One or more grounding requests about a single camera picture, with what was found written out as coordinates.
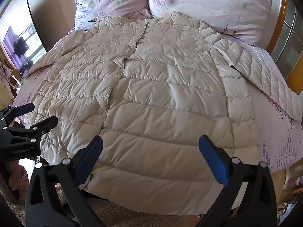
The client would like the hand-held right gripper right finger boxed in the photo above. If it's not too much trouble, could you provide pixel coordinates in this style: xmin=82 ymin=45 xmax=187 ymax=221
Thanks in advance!
xmin=198 ymin=135 xmax=277 ymax=227

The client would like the person's left forearm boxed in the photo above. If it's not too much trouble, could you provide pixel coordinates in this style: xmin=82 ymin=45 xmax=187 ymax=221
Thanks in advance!
xmin=8 ymin=162 xmax=27 ymax=192

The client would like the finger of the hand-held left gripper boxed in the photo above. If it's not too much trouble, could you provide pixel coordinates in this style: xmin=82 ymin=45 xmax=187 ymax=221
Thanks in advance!
xmin=0 ymin=103 xmax=36 ymax=126
xmin=2 ymin=116 xmax=59 ymax=145

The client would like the beige shaggy rug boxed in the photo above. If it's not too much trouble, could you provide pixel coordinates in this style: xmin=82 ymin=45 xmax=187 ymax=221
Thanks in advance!
xmin=5 ymin=184 xmax=201 ymax=227

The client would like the pink floral bed sheet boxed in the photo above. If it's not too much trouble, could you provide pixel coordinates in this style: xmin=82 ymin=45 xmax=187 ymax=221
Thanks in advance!
xmin=12 ymin=28 xmax=303 ymax=174

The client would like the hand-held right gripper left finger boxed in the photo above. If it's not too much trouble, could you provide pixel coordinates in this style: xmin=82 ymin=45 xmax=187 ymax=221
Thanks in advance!
xmin=24 ymin=135 xmax=104 ymax=227

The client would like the pink floral pillow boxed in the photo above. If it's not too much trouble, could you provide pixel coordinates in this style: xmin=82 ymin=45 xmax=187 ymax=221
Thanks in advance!
xmin=148 ymin=0 xmax=274 ymax=46
xmin=73 ymin=0 xmax=152 ymax=31

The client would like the cream quilted down jacket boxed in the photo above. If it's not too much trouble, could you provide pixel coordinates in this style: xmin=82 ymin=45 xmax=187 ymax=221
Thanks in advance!
xmin=22 ymin=11 xmax=302 ymax=215

